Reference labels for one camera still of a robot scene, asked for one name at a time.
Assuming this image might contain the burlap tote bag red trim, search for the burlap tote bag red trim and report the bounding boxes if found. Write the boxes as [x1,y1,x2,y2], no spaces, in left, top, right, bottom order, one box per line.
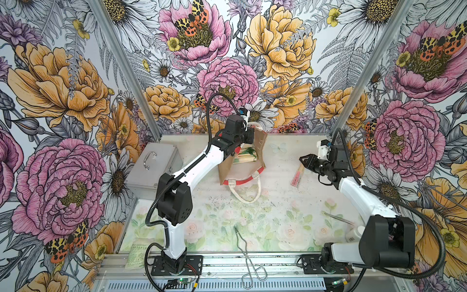
[218,122,268,204]

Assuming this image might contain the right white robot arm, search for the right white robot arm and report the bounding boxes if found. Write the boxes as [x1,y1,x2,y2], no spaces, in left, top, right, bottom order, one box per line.
[299,140,415,268]

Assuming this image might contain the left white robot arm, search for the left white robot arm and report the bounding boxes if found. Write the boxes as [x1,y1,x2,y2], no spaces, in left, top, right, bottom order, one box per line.
[145,111,254,274]

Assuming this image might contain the folding fans in bag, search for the folding fans in bag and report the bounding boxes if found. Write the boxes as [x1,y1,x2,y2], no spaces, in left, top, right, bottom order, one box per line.
[233,147,258,164]

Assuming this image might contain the metal tweezers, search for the metal tweezers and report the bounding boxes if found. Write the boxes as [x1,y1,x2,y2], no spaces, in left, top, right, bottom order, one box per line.
[321,211,355,226]

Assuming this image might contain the white plastic bottle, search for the white plastic bottle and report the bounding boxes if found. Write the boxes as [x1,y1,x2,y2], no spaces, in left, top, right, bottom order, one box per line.
[345,226,365,243]

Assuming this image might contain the silver aluminium case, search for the silver aluminium case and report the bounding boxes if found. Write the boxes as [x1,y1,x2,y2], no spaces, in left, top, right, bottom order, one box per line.
[125,142,183,200]

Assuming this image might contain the metal tongs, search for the metal tongs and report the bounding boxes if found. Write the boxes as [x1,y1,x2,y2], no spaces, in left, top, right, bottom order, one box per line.
[234,226,268,290]

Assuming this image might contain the green patterned packet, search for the green patterned packet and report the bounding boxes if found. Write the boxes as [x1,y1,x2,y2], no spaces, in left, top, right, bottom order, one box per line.
[125,239,150,270]

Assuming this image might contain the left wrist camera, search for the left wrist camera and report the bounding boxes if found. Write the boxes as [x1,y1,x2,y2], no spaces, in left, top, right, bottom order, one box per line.
[238,107,251,125]

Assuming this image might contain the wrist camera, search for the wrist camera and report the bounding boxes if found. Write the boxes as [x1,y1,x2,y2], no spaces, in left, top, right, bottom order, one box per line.
[317,139,332,160]
[238,107,251,125]

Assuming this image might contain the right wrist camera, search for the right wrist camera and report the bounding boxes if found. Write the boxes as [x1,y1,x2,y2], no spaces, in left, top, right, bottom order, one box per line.
[317,139,332,160]

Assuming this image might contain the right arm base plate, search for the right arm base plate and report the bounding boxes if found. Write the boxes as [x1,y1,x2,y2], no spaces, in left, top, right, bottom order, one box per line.
[296,254,354,274]

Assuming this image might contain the aluminium front rail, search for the aluminium front rail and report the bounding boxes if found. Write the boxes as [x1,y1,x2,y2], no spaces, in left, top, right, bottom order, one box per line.
[92,251,413,282]

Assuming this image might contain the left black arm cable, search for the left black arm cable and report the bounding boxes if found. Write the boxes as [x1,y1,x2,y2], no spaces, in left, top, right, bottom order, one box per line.
[145,92,240,292]

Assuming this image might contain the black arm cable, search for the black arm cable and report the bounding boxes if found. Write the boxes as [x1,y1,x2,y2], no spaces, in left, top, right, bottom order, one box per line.
[145,92,240,292]
[330,127,446,281]

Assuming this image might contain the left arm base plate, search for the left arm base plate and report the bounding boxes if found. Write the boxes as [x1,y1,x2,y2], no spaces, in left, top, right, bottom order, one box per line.
[150,255,204,277]

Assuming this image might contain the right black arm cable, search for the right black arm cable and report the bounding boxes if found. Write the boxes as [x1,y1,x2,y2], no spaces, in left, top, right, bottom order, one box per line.
[330,127,446,281]

